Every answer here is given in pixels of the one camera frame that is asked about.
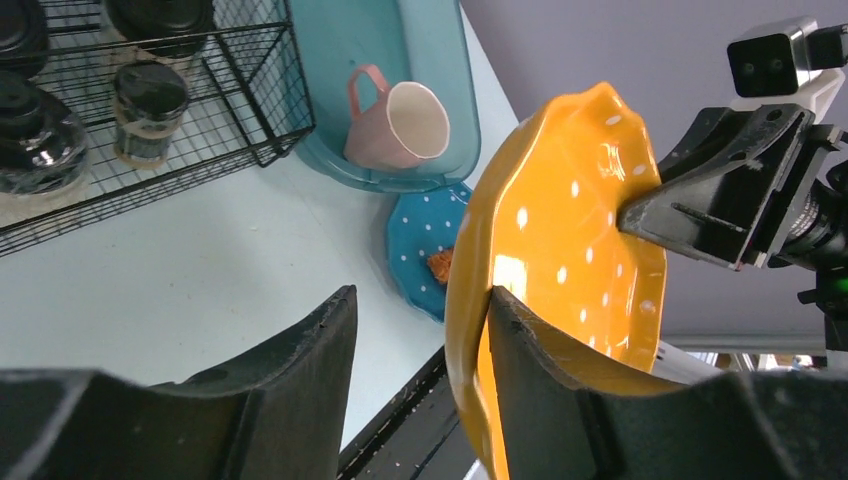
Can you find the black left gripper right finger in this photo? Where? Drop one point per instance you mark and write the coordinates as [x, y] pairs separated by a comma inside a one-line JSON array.
[[570, 412]]

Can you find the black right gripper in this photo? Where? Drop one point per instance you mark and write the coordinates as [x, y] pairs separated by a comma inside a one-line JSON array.
[[745, 182]]

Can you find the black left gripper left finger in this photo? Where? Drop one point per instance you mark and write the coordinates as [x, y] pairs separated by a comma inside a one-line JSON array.
[[276, 411]]

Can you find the yellow dotted plate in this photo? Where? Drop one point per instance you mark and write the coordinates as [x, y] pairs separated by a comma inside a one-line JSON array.
[[541, 222]]

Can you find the pink white mug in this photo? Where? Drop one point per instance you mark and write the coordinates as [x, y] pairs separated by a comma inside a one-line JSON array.
[[405, 127]]

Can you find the small pepper shaker jar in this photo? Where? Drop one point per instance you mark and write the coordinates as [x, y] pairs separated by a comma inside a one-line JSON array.
[[149, 102]]

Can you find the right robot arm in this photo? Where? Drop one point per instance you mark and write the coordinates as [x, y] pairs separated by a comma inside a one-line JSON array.
[[831, 298]]

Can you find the food scraps on blue plate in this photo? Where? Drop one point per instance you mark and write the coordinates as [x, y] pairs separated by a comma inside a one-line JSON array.
[[439, 265]]

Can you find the blue dotted plate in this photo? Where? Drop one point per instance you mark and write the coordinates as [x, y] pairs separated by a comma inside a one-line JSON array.
[[420, 226]]

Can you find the teal plastic basin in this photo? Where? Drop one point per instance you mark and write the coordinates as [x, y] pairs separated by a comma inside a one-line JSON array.
[[421, 41]]

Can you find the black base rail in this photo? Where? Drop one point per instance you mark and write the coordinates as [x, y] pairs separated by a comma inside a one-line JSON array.
[[416, 435]]

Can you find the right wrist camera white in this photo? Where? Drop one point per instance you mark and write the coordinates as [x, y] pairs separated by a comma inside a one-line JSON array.
[[792, 61]]

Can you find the black wire basket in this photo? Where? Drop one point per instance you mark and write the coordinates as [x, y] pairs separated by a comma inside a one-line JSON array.
[[248, 106]]

